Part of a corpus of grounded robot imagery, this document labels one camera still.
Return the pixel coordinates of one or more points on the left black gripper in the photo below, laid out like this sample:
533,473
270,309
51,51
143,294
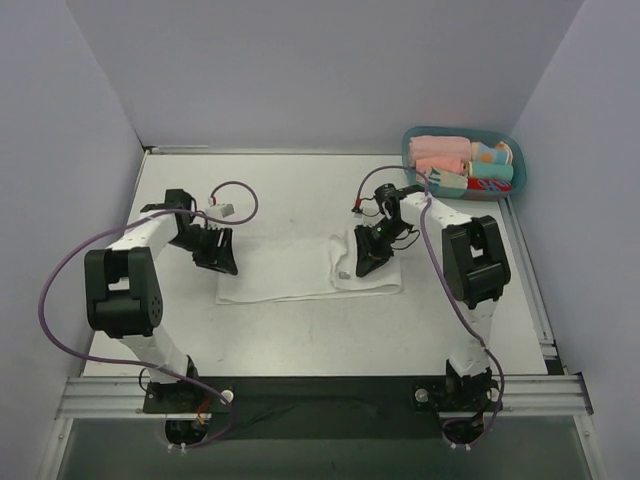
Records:
211,242

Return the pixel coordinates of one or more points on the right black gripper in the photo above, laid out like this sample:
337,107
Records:
375,240

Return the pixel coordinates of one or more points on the white towel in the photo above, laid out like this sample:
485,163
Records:
302,269

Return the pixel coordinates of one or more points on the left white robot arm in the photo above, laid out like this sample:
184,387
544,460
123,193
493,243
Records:
123,294

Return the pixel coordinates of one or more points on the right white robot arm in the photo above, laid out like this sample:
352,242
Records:
469,258

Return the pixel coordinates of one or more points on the patterned white-teal rolled towel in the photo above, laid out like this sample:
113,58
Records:
442,183

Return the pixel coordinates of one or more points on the pink rolled towel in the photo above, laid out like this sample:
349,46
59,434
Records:
425,146

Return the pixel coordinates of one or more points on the salmon rolled towel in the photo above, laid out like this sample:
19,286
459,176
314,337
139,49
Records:
447,163

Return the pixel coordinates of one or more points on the red patterned rolled towel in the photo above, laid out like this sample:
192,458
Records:
489,186

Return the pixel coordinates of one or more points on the teal plastic basket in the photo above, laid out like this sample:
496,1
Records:
489,138

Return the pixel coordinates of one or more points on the teal rolled towel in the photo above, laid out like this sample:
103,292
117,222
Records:
491,171

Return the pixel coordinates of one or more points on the cartoon print rolled towel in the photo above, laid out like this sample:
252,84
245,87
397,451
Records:
500,154

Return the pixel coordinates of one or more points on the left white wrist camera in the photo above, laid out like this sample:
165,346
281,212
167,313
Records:
220,211

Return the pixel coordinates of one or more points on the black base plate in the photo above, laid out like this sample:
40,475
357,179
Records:
326,408

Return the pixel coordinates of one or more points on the aluminium frame rail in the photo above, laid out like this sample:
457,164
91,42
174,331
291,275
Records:
520,395

